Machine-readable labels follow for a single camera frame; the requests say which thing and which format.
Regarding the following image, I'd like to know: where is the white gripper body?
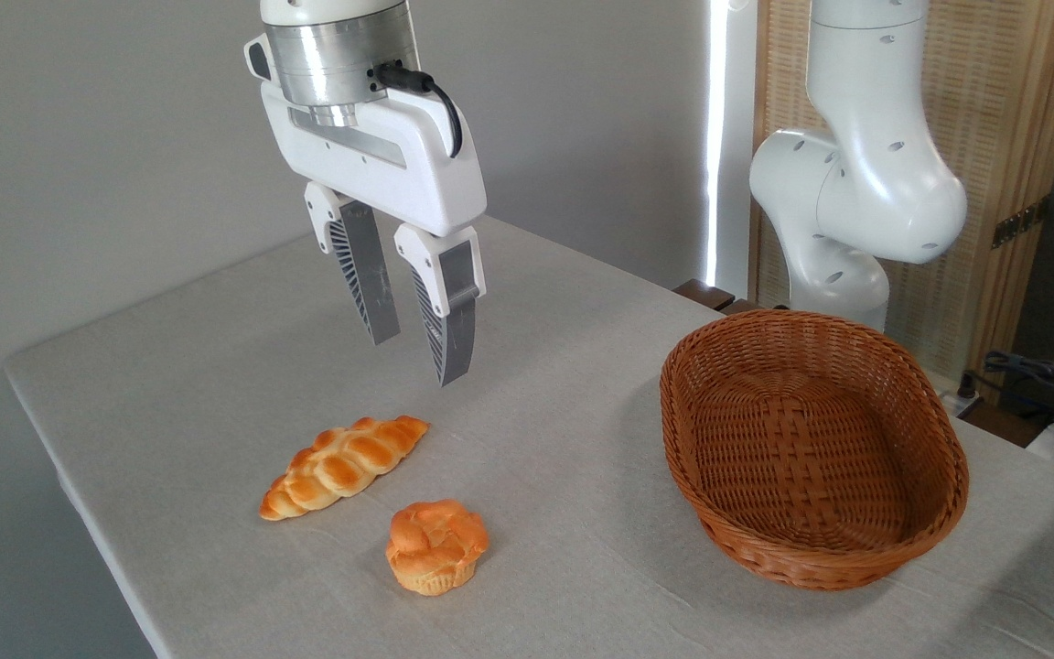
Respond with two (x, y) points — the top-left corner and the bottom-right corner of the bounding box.
(245, 35), (488, 237)

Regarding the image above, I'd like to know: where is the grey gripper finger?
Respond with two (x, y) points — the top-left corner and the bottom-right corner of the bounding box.
(394, 224), (487, 387)
(305, 181), (401, 346)

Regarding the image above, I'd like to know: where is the long braided bread loaf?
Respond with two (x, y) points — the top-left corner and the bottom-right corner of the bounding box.
(259, 416), (430, 522)

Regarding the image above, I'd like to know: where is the round knotted bread bun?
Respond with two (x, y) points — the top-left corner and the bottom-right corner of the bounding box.
(385, 500), (490, 598)

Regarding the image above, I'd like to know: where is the grey tablecloth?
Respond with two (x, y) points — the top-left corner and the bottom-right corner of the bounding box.
(4, 215), (1054, 659)

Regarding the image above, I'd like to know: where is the dark wooden furniture piece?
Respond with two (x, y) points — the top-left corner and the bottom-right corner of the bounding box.
(673, 278), (757, 314)

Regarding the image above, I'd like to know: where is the brown wicker basket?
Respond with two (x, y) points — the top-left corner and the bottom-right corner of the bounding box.
(660, 309), (971, 591)

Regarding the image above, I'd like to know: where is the metal screen hinge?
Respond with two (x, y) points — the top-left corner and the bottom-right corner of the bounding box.
(992, 200), (1049, 250)

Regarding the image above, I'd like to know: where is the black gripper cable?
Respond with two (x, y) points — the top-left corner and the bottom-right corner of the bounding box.
(371, 62), (464, 158)

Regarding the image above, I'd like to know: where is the black cable bundle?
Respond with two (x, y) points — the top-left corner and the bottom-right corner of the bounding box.
(957, 351), (1054, 431)

